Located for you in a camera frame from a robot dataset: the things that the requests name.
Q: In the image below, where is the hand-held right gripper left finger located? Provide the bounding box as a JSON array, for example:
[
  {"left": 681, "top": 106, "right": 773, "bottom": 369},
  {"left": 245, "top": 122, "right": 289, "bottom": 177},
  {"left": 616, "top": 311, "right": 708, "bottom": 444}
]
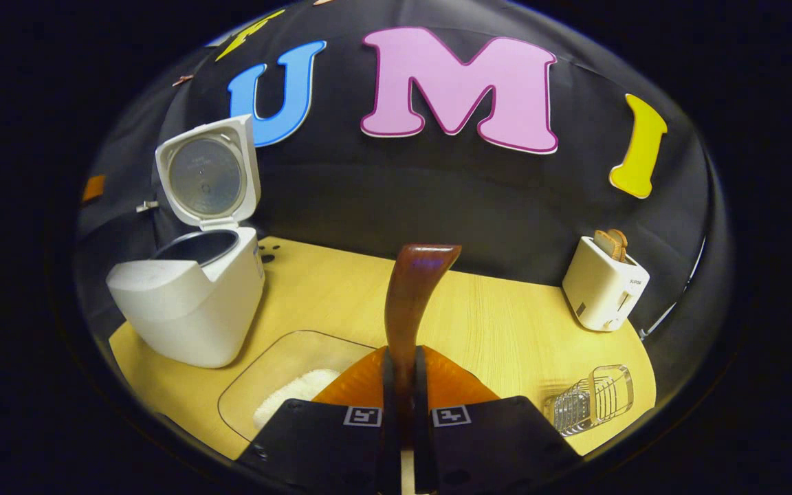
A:
[{"left": 234, "top": 346, "right": 401, "bottom": 495}]

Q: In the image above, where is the white rice cooker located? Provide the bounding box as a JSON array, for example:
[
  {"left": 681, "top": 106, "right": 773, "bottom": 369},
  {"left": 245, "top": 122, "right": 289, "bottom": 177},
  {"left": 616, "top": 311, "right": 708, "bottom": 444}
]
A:
[{"left": 106, "top": 114, "right": 266, "bottom": 369}]

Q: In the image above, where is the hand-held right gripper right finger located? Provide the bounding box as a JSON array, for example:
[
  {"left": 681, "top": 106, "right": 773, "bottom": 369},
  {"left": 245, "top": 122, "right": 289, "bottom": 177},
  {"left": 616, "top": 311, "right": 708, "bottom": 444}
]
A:
[{"left": 413, "top": 346, "right": 584, "bottom": 495}]

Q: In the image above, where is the black backdrop cloth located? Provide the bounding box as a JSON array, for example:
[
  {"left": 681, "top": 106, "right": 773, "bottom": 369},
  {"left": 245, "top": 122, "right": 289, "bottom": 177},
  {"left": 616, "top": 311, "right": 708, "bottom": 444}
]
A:
[{"left": 76, "top": 0, "right": 734, "bottom": 386}]

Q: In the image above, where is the metal wire chopstick holder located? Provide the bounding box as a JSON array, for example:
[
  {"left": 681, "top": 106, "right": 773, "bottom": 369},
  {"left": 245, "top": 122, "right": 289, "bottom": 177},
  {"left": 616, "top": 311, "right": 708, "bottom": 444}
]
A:
[{"left": 544, "top": 364, "right": 635, "bottom": 437}]

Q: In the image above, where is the clear plastic container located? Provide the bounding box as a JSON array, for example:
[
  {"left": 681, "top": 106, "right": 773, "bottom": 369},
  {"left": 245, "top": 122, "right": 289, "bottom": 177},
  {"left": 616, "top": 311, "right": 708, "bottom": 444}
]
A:
[{"left": 217, "top": 330, "right": 383, "bottom": 442}]

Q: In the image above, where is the white rice pile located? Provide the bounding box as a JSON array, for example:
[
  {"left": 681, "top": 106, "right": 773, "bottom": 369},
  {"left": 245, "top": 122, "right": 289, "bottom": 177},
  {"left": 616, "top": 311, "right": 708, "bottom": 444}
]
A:
[{"left": 253, "top": 368, "right": 342, "bottom": 428}]

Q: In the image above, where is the white toaster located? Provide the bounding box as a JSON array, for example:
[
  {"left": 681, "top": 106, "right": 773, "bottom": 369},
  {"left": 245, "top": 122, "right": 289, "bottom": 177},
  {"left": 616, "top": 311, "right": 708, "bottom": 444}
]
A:
[{"left": 562, "top": 236, "right": 651, "bottom": 332}]

